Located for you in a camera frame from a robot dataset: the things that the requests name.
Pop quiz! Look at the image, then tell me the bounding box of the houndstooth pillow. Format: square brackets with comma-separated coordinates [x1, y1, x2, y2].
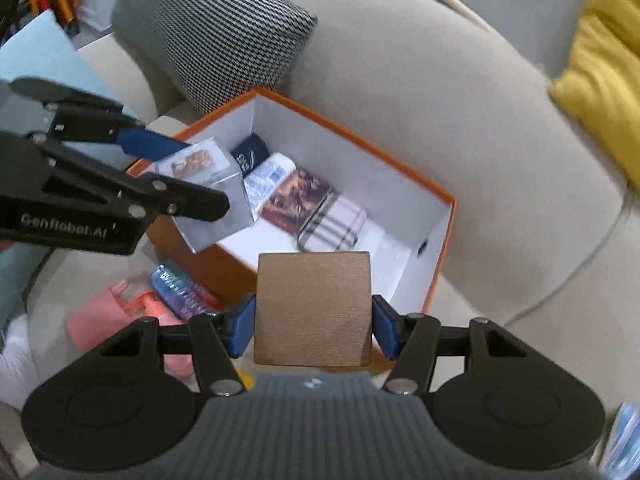
[111, 0, 319, 116]

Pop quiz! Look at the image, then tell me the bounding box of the beige sofa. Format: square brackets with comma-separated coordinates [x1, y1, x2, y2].
[0, 0, 640, 480]

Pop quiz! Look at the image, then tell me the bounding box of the light blue pillow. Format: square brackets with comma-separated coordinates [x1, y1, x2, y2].
[0, 9, 148, 331]

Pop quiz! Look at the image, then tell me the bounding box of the clear plastic cube box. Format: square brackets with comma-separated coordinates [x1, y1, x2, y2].
[152, 136, 258, 255]

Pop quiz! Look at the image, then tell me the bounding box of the light blue printed item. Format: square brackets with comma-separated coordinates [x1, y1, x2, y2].
[600, 400, 640, 480]

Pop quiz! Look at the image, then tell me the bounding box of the white cloth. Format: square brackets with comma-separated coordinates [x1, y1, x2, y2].
[0, 317, 43, 408]

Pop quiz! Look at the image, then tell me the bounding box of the pink cylindrical bottle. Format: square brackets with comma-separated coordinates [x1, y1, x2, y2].
[162, 352, 195, 377]

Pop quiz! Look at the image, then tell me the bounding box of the plaid white box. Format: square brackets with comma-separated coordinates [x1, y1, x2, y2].
[297, 194, 368, 252]

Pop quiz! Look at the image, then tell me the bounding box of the brown cube box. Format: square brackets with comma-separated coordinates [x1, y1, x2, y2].
[253, 251, 373, 368]

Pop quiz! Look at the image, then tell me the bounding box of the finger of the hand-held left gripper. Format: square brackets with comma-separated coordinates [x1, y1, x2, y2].
[30, 132, 232, 223]
[10, 76, 193, 159]

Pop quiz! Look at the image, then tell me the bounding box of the yellow pillow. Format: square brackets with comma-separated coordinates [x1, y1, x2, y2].
[548, 0, 640, 188]

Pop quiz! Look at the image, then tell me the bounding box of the dark red printed box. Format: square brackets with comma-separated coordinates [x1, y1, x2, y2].
[261, 167, 335, 235]

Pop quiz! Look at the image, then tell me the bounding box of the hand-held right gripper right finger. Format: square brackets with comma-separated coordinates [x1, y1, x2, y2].
[371, 294, 531, 396]

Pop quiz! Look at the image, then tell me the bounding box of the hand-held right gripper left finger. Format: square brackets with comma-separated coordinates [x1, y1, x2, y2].
[97, 294, 258, 398]

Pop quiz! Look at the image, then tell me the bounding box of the black shampoo bottle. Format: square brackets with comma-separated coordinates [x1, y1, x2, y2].
[230, 132, 271, 178]

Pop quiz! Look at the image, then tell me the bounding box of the white lotion tube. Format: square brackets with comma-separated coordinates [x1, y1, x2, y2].
[243, 152, 296, 223]

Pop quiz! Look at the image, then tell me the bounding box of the orange cardboard box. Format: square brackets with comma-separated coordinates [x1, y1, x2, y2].
[126, 86, 458, 316]

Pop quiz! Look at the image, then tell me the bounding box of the blue printed packet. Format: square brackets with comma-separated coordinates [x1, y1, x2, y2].
[148, 262, 226, 323]

